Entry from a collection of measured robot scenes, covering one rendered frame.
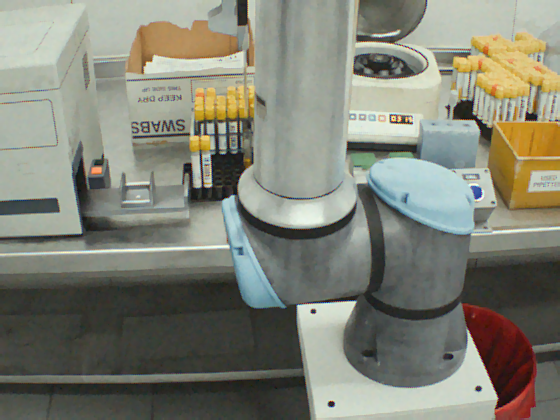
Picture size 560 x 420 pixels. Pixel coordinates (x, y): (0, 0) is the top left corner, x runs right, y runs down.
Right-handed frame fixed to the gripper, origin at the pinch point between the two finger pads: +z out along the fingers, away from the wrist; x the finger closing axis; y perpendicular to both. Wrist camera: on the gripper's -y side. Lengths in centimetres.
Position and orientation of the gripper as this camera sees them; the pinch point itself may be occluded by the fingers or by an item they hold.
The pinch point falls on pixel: (243, 40)
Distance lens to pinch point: 111.8
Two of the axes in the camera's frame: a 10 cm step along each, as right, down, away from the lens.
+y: -10.0, 0.5, -0.7
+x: 0.9, 5.5, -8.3
